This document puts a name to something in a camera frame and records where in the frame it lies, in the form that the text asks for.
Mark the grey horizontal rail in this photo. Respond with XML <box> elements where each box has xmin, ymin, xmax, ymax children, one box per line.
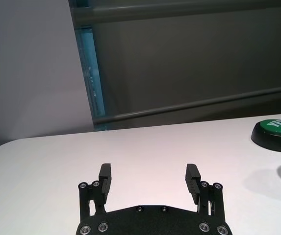
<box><xmin>93</xmin><ymin>85</ymin><xmax>281</xmax><ymax>125</ymax></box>

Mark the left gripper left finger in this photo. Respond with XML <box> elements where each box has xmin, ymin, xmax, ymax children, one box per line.
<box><xmin>78</xmin><ymin>163</ymin><xmax>113</xmax><ymax>221</ymax></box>

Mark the blue vertical post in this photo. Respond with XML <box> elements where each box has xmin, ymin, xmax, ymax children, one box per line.
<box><xmin>74</xmin><ymin>25</ymin><xmax>107</xmax><ymax>131</ymax></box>

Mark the green YES push button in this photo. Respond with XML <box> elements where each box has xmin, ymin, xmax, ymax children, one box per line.
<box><xmin>250</xmin><ymin>118</ymin><xmax>281</xmax><ymax>153</ymax></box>

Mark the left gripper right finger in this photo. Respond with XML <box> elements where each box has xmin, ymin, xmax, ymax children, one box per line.
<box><xmin>184</xmin><ymin>164</ymin><xmax>227</xmax><ymax>220</ymax></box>

